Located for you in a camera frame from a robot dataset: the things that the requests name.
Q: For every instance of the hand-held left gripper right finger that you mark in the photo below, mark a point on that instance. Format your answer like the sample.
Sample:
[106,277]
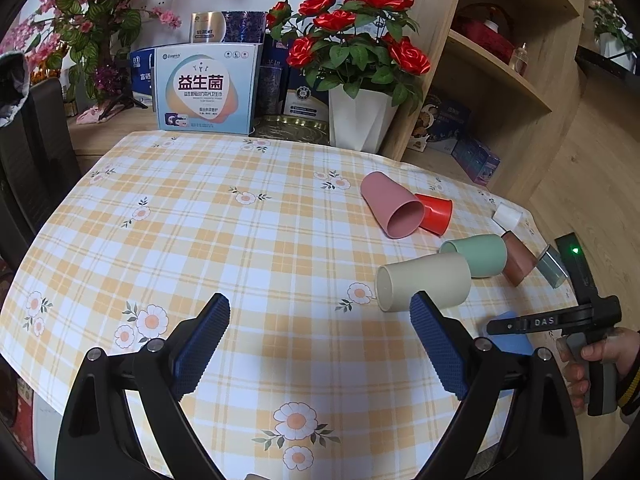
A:
[440,350]

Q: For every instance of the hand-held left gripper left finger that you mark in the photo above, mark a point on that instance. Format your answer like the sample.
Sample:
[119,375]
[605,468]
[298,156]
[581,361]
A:
[200,347]

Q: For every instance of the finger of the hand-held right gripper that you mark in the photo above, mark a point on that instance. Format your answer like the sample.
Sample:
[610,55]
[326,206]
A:
[525,324]

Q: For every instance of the blue cup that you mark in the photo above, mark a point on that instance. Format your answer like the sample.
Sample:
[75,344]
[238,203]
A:
[510,346]

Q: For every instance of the cream cup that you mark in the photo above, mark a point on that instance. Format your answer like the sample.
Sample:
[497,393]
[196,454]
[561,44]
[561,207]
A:
[430,280]

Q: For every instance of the grey cup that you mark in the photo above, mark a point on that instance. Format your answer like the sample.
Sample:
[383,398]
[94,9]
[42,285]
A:
[552,267]

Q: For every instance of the brown cup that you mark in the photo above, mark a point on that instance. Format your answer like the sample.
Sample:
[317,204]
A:
[520,260]

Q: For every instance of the green cup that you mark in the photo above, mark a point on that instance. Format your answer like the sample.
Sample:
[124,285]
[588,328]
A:
[480,255]

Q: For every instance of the small white cup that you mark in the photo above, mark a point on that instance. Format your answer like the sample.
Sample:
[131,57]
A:
[507,215]

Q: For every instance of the red cup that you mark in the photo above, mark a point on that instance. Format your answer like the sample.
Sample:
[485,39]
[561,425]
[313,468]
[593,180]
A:
[437,212]

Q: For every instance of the pink cup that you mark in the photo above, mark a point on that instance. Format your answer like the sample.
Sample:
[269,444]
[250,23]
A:
[385,200]

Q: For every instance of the person's right hand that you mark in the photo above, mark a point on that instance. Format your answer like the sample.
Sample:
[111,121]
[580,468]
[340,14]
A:
[627,352]

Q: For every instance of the checked floral tablecloth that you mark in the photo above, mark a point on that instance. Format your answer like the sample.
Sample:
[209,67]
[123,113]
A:
[250,240]

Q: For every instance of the wooden shelf unit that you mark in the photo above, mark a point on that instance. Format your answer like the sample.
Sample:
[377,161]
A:
[500,90]

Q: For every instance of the dark blue printed box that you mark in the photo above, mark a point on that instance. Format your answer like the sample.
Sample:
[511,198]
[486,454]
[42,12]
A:
[442,122]

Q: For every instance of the small glass bottle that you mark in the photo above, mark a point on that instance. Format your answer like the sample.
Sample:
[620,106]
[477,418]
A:
[521,59]

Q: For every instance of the gold metal tray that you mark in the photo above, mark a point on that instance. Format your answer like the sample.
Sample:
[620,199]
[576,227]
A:
[290,130]

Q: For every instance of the red rose plant white pot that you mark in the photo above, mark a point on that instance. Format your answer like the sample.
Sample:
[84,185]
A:
[362,120]

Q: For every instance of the dark chair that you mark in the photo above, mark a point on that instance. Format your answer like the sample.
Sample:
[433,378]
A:
[35,160]

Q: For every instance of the pink flowers in white pot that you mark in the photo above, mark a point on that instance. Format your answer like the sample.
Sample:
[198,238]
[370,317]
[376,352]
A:
[612,30]

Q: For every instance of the pink cloth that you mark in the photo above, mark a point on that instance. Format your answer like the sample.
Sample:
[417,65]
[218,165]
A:
[92,116]

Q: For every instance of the light blue printed box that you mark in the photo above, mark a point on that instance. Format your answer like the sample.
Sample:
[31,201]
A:
[205,90]

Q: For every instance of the red basket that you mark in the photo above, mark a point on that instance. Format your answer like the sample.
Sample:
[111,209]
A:
[482,32]

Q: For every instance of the dark box with white label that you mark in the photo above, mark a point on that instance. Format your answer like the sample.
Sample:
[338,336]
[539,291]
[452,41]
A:
[305,102]

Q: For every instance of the dark blue tall box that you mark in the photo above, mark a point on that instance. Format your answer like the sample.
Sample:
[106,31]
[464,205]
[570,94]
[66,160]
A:
[272,85]

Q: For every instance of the blue and white box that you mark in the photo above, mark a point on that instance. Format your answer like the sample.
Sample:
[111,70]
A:
[142,75]

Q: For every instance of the silver box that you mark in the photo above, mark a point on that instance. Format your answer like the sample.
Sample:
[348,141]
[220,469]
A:
[206,27]

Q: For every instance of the grey cloth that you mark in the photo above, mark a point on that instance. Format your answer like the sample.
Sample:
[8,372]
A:
[12,85]

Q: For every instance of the purple patterned box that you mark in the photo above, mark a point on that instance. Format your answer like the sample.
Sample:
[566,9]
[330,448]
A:
[242,27]

